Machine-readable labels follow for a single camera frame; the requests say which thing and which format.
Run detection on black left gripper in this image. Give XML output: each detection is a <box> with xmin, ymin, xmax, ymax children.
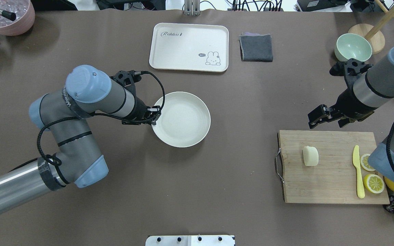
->
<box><xmin>110</xmin><ymin>70</ymin><xmax>161</xmax><ymax>125</ymax></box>

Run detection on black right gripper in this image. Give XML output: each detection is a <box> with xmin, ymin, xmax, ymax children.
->
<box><xmin>308</xmin><ymin>58</ymin><xmax>375</xmax><ymax>129</ymax></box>

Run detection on beige round plate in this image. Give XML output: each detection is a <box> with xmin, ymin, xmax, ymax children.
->
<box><xmin>152</xmin><ymin>92</ymin><xmax>211</xmax><ymax>148</ymax></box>

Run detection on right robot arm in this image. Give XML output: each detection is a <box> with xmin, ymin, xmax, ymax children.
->
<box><xmin>308</xmin><ymin>47</ymin><xmax>394</xmax><ymax>182</ymax></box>

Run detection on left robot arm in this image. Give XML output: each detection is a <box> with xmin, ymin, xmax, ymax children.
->
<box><xmin>0</xmin><ymin>65</ymin><xmax>163</xmax><ymax>214</ymax></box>

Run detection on white rabbit tray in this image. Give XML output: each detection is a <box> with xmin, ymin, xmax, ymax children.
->
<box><xmin>149</xmin><ymin>23</ymin><xmax>229</xmax><ymax>72</ymax></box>

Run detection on wooden cutting board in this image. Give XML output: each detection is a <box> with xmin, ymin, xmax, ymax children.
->
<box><xmin>276</xmin><ymin>130</ymin><xmax>389</xmax><ymax>204</ymax></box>

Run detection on upper lemon half slice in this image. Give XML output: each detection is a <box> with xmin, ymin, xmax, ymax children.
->
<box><xmin>360</xmin><ymin>154</ymin><xmax>376</xmax><ymax>172</ymax></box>

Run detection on lemon half slice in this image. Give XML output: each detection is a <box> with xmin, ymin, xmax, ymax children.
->
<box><xmin>360</xmin><ymin>154</ymin><xmax>376</xmax><ymax>172</ymax></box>
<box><xmin>363</xmin><ymin>174</ymin><xmax>385</xmax><ymax>194</ymax></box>

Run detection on mint green bowl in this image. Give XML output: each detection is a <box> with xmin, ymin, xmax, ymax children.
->
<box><xmin>334</xmin><ymin>33</ymin><xmax>373</xmax><ymax>62</ymax></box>

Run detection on yellow plastic knife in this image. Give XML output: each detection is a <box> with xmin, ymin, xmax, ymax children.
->
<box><xmin>352</xmin><ymin>145</ymin><xmax>365</xmax><ymax>199</ymax></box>

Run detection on lower lemon half slice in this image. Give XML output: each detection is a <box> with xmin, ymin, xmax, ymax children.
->
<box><xmin>363</xmin><ymin>174</ymin><xmax>385</xmax><ymax>194</ymax></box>

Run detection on wooden cup rack stand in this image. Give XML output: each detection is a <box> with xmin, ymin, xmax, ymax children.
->
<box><xmin>348</xmin><ymin>0</ymin><xmax>394</xmax><ymax>55</ymax></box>

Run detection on grey folded cloth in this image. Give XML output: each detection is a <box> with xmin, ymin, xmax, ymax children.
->
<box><xmin>239</xmin><ymin>32</ymin><xmax>274</xmax><ymax>62</ymax></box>

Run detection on dark grapes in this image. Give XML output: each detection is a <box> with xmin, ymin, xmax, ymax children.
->
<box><xmin>383</xmin><ymin>195</ymin><xmax>394</xmax><ymax>214</ymax></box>

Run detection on pink bowl with ice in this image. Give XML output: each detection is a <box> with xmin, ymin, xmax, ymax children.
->
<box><xmin>0</xmin><ymin>0</ymin><xmax>35</xmax><ymax>36</ymax></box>

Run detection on aluminium frame post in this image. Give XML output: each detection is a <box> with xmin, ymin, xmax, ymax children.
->
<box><xmin>183</xmin><ymin>0</ymin><xmax>201</xmax><ymax>16</ymax></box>

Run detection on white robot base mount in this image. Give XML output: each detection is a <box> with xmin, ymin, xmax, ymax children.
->
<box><xmin>145</xmin><ymin>235</ymin><xmax>236</xmax><ymax>246</ymax></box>

